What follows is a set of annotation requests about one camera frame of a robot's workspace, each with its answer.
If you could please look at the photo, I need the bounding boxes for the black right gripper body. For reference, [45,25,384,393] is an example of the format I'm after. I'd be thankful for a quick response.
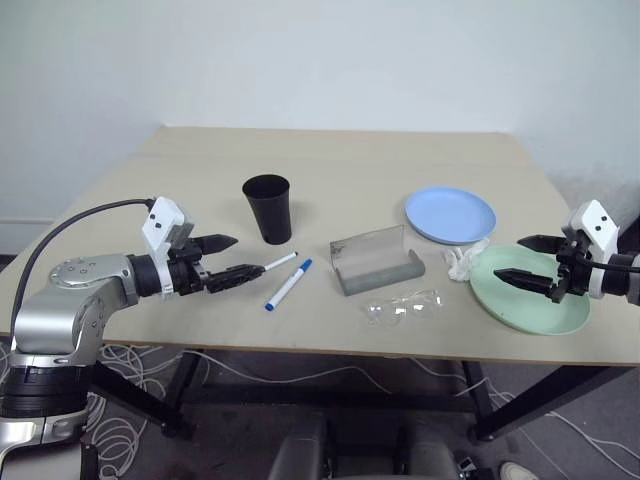
[549,233,594,305]

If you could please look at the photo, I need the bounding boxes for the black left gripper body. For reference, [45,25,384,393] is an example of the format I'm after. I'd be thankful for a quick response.
[166,234,212,297]

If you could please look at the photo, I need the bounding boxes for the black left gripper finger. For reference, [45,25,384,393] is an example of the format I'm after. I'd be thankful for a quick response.
[203,263,267,295]
[196,233,239,254]

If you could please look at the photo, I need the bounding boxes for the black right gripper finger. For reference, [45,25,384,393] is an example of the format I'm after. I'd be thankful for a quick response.
[493,268,559,304]
[516,233,564,256]

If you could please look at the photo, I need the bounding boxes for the light green plate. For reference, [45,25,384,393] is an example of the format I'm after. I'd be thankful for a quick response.
[468,243,592,337]

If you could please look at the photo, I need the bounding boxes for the white marker black cap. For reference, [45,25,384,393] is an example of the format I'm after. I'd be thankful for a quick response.
[260,251,299,274]

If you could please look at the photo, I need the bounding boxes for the white marker blue cap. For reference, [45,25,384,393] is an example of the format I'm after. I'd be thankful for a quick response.
[264,258,314,313]

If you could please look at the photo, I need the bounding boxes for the white tissue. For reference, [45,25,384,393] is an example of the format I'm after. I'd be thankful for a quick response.
[440,237,492,283]

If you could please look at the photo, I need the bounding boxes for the clear safety glasses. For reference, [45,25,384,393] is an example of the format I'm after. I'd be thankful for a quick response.
[363,288,445,328]

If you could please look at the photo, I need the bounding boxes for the grey translucent glasses case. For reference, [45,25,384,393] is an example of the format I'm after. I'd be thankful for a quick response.
[328,224,426,298]

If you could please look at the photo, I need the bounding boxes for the black plastic cup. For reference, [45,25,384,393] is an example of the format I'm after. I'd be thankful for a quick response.
[241,173,293,246]

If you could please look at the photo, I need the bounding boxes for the light blue plate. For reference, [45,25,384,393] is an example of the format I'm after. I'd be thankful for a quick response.
[403,186,498,246]

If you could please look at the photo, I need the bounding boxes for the dark grey rounded shape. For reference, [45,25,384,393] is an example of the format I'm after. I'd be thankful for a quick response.
[394,427,462,480]
[267,414,332,480]

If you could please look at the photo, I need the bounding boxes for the white shoe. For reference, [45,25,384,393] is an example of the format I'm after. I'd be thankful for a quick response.
[499,460,541,480]

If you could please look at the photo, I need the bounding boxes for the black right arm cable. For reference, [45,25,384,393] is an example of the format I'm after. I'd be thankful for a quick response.
[574,252,640,274]

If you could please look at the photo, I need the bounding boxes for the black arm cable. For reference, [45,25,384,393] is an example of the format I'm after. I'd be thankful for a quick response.
[8,198,156,346]
[574,252,640,274]

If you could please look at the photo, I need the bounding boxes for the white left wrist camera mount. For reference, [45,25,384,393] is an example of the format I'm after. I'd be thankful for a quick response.
[141,196,196,300]

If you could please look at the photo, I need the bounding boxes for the tangled white floor cable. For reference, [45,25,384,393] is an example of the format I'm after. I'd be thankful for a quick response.
[82,342,201,480]

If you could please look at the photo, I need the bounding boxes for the long white floor cable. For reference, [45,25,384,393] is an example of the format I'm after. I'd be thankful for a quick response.
[189,349,640,476]

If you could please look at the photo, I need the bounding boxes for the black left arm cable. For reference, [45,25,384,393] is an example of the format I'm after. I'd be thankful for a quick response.
[8,198,156,346]

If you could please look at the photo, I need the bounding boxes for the black metal table frame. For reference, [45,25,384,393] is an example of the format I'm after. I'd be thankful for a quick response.
[89,344,627,442]

